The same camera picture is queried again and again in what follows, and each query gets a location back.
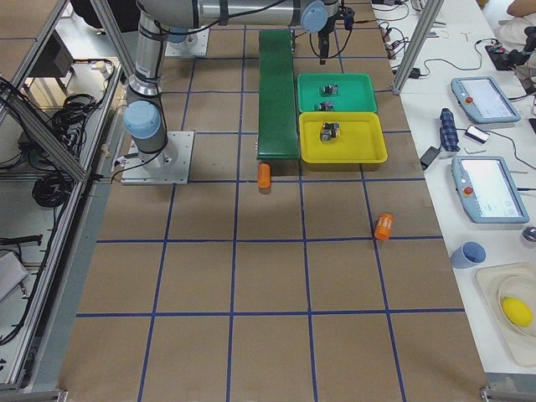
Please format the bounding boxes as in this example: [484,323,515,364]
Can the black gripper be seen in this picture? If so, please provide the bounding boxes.
[317,24,334,65]

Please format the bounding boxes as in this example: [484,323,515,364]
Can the green push button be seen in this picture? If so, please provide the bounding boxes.
[316,100,334,111]
[320,84,338,96]

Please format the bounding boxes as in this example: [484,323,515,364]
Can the plain orange cylinder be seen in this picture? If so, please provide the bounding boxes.
[257,162,271,188]

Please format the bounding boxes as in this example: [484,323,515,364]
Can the orange cylinder with 4680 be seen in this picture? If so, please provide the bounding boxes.
[374,213,394,240]

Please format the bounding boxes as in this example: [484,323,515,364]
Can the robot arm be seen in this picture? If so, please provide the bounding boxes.
[123,1,177,171]
[136,1,340,68]

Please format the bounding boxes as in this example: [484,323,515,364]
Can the green plastic tray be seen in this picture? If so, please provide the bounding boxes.
[297,73,378,112]

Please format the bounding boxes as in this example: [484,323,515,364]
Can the green conveyor belt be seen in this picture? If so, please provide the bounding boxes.
[257,29,299,160]

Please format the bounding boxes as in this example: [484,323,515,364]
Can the yellow plastic tray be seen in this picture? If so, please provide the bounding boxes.
[299,111,388,164]

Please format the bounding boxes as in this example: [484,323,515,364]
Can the folded plaid umbrella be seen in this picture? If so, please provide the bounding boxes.
[440,108,460,159]

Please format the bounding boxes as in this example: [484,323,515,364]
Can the far teach pendant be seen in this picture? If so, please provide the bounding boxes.
[451,76,521,124]

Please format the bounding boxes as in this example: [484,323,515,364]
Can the teach pendant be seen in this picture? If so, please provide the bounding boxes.
[451,156,529,224]
[451,76,521,124]

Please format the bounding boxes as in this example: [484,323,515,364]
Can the near teach pendant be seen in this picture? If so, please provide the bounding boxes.
[451,156,529,224]

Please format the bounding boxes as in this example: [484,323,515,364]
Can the blue plastic cup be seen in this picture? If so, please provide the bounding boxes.
[451,241,487,269]

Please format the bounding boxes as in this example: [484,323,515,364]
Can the yellow lemon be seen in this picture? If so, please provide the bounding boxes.
[501,296,533,327]

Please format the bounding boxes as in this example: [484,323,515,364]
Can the aluminium frame post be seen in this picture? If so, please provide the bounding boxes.
[392,0,444,95]

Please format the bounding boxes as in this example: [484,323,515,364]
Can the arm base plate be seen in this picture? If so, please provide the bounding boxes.
[165,29,209,59]
[121,131,194,185]

